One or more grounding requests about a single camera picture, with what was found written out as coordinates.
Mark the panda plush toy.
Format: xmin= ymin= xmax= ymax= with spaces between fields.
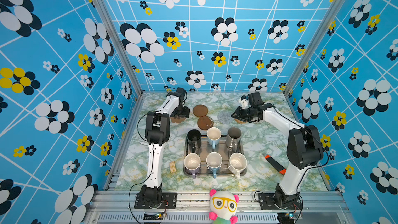
xmin=209 ymin=189 xmax=239 ymax=224

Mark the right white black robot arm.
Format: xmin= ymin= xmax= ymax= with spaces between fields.
xmin=231 ymin=92 xmax=324 ymax=209

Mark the aluminium front rail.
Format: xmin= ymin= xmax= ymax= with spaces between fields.
xmin=84 ymin=190 xmax=355 ymax=224

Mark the black orange utility knife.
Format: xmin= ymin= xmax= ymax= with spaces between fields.
xmin=265 ymin=155 xmax=286 ymax=175

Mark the purple mug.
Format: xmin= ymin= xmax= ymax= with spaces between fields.
xmin=184 ymin=153 xmax=201 ymax=179

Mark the woven rattan coaster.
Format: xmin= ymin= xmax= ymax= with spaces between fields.
xmin=234 ymin=118 xmax=247 ymax=124

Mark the scratched round wooden coaster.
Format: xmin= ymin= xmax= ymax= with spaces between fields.
xmin=197 ymin=116 xmax=214 ymax=131

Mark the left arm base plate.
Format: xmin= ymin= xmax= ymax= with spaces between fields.
xmin=134 ymin=192 xmax=177 ymax=210

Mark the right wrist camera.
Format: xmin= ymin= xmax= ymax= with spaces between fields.
xmin=238 ymin=95 xmax=250 ymax=109

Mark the light blue mug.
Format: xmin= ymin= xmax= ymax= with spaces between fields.
xmin=207 ymin=127 xmax=222 ymax=149
xmin=206 ymin=152 xmax=223 ymax=178

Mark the light blue mug rear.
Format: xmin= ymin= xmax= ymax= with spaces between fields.
xmin=207 ymin=127 xmax=222 ymax=149

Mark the paw shaped wooden coaster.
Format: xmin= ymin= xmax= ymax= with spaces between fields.
xmin=170 ymin=116 xmax=186 ymax=124

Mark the light blue mug front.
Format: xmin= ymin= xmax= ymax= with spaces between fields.
xmin=206 ymin=152 xmax=223 ymax=178

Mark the small wooden block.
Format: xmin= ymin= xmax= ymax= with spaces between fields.
xmin=169 ymin=161 xmax=177 ymax=173

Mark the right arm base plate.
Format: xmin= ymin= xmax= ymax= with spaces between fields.
xmin=256 ymin=192 xmax=303 ymax=211

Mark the grey blue crochet coaster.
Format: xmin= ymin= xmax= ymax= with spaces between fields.
xmin=217 ymin=111 xmax=233 ymax=124

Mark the metal serving tray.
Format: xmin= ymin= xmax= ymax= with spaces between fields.
xmin=183 ymin=130 xmax=248 ymax=179

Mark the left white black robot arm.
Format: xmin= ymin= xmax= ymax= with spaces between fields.
xmin=140 ymin=87 xmax=190 ymax=207

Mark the white mug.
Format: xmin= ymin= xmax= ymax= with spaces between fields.
xmin=228 ymin=152 xmax=247 ymax=179

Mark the black mug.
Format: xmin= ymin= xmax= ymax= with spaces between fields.
xmin=186 ymin=129 xmax=202 ymax=153

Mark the dark round wooden coaster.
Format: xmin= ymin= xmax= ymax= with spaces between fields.
xmin=193 ymin=104 xmax=208 ymax=118

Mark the stainless steel cup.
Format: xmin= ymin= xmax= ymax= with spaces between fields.
xmin=225 ymin=127 xmax=242 ymax=150

